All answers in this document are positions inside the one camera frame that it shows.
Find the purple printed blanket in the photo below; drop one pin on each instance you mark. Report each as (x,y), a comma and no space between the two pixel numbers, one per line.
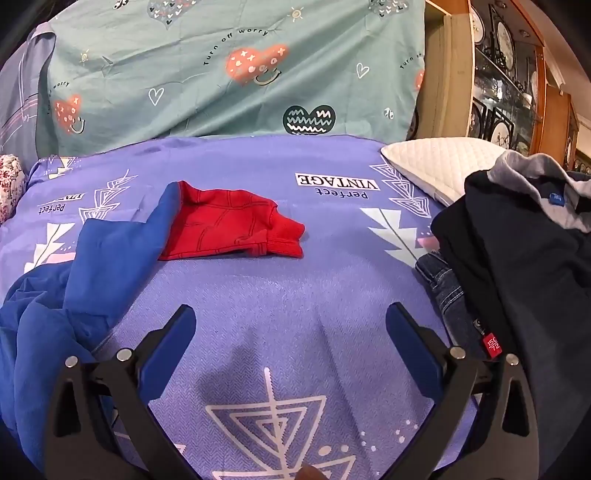
(286,300)

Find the blue denim jeans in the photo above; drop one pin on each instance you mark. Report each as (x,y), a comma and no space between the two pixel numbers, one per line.
(443,286)

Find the wooden glass display cabinet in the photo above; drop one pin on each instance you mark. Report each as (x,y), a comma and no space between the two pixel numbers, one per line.
(503,69)

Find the red and blue sweater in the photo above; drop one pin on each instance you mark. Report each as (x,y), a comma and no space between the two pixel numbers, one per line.
(115,258)

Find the red floral pillow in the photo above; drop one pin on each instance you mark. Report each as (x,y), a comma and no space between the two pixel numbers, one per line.
(10,189)

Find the grey-blue striped pillow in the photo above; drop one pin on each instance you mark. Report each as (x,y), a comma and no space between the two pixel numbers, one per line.
(23,92)

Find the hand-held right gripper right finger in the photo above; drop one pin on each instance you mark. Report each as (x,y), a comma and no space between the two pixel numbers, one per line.
(415,344)

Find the green heart print quilt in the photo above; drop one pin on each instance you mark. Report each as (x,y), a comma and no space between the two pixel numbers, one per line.
(184,92)

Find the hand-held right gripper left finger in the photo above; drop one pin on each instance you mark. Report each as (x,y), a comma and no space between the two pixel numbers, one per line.
(168,341)

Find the white quilted pillow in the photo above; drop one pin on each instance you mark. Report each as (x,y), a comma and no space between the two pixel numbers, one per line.
(443,161)

